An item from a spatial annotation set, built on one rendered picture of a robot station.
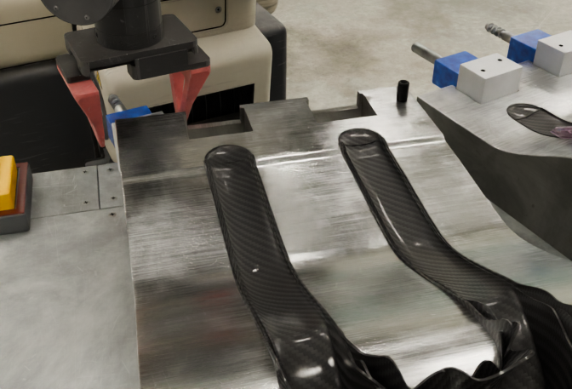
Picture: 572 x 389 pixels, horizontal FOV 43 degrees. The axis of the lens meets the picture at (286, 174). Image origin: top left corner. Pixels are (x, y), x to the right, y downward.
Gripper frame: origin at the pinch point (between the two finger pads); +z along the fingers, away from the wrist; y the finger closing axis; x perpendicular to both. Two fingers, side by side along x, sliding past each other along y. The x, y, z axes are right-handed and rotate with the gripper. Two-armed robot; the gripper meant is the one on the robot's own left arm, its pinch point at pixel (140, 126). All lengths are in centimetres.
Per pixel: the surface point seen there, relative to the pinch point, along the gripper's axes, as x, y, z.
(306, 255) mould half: -26.3, 3.2, -3.5
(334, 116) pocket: -9.8, 15.1, -2.4
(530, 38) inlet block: -5.3, 42.6, -2.6
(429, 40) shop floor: 145, 154, 83
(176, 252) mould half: -22.1, -4.4, -3.5
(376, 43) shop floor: 152, 134, 83
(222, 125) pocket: -7.4, 5.2, -2.8
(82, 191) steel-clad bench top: -0.9, -6.5, 4.8
